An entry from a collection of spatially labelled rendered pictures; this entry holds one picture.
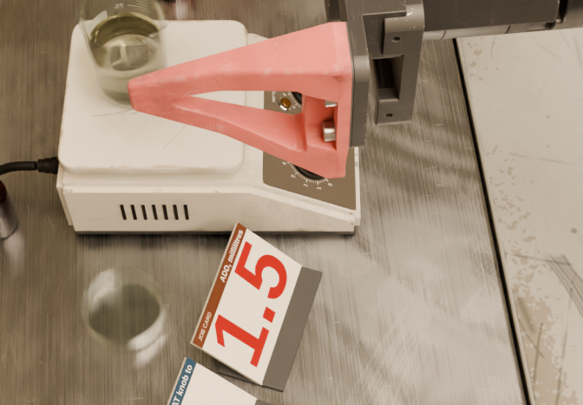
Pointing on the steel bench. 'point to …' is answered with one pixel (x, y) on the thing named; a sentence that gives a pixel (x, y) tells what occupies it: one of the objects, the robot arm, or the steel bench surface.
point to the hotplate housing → (196, 199)
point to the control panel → (284, 170)
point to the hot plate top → (134, 125)
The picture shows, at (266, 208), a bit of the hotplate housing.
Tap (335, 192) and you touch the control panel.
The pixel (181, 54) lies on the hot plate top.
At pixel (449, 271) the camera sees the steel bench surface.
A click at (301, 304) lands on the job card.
